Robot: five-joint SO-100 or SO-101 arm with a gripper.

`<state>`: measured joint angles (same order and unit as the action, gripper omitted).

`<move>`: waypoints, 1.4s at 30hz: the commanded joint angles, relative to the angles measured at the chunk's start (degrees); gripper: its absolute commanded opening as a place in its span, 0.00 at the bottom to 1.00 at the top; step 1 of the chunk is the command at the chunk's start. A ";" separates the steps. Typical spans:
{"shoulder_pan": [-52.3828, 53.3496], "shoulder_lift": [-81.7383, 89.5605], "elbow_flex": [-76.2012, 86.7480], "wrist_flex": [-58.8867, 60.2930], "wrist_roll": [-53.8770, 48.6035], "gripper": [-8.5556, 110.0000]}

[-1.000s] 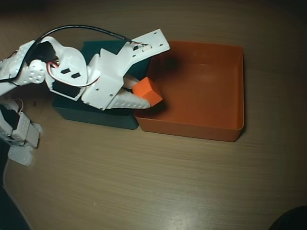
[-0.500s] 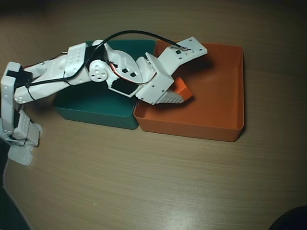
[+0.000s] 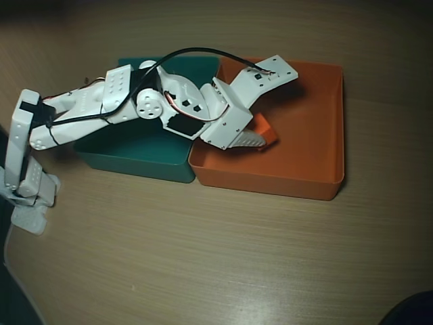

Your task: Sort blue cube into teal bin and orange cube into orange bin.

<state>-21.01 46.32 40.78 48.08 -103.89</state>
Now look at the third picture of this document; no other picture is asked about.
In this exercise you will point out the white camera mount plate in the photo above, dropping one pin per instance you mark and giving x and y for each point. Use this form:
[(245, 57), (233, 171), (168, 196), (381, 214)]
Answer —
[(264, 81)]

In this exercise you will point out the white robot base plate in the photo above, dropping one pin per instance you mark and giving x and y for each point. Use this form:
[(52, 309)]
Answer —
[(28, 220)]

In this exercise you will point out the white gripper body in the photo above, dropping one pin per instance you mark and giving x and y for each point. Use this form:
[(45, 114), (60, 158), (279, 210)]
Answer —
[(231, 127)]

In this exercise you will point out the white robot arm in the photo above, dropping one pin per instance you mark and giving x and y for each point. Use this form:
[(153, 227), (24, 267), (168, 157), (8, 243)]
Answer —
[(84, 101)]

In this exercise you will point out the orange cube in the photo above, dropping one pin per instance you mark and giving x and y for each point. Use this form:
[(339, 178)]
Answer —
[(267, 130)]

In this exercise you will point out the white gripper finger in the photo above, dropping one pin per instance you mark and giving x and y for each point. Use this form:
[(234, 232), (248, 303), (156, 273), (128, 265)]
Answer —
[(250, 139)]

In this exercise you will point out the orange plastic box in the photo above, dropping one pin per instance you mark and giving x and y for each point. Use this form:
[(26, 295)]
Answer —
[(304, 142)]

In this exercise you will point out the teal plastic box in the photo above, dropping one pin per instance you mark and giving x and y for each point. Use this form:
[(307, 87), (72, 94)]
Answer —
[(135, 159)]

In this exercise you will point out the dark round object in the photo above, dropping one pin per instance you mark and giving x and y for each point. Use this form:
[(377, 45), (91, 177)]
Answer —
[(412, 311)]

